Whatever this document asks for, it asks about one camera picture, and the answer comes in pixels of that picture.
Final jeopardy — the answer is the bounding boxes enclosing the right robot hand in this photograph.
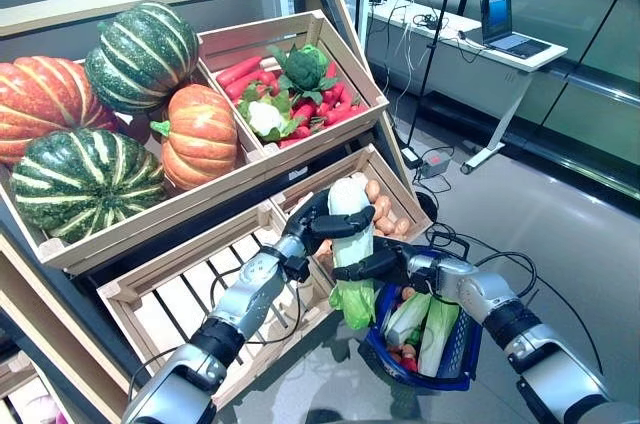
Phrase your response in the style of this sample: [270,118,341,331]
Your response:
[332,237,413,284]

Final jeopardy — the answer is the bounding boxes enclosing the dark green broccoli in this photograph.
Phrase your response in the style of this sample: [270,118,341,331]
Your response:
[267,43,341,105]

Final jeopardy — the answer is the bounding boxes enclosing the wooden crate with pumpkins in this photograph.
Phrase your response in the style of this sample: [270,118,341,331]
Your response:
[0,58,281,275]

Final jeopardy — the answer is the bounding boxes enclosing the light wooden slatted crate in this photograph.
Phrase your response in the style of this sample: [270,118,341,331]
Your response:
[97,198,336,410]

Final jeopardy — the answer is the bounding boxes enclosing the open grey laptop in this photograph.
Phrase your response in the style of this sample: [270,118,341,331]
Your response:
[479,0,554,60]

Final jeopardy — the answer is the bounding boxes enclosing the black tripod stand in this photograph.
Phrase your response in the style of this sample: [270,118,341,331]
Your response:
[407,0,466,145]

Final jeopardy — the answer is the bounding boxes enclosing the large orange ribbed pumpkin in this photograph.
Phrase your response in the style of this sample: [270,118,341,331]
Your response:
[0,56,119,168]

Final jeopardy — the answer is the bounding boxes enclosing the white cauliflower green leaves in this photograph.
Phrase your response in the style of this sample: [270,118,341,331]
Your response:
[237,88,301,141]

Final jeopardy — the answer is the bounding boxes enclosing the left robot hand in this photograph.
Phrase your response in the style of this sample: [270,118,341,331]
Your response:
[282,188,377,256]

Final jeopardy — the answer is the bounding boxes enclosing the blue plastic shopping basket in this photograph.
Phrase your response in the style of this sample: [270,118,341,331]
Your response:
[364,231,484,393]

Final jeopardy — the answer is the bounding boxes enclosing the red carrot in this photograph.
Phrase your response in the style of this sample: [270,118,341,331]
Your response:
[324,103,369,126]
[224,69,279,101]
[292,102,317,128]
[215,56,264,90]

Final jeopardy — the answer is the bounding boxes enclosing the white desk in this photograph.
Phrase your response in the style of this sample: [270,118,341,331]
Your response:
[367,0,570,176]

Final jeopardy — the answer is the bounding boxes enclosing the green white napa cabbage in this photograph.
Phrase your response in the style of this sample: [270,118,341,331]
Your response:
[417,296,461,379]
[383,291,432,348]
[327,176,379,331]

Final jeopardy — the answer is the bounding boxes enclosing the wooden crate with carrots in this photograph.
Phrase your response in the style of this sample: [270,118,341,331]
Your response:
[197,8,391,165]

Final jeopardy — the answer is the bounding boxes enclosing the black round floor object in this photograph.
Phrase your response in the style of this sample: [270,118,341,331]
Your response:
[414,191,441,223]

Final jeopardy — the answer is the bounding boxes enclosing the grey box red button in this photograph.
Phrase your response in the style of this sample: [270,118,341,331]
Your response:
[418,152,454,179]

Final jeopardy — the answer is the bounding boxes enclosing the wooden crate with potatoes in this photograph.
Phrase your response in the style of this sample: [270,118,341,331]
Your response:
[269,143,434,270]

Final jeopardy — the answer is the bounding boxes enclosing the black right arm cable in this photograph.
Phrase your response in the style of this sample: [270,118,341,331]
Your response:
[434,223,609,380]

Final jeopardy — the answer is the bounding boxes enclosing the small orange pumpkin green stem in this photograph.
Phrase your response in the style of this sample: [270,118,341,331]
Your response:
[149,83,240,192]

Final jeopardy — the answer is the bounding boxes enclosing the green striped pumpkin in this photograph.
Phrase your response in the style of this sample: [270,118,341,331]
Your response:
[9,127,169,244]
[83,2,200,115]

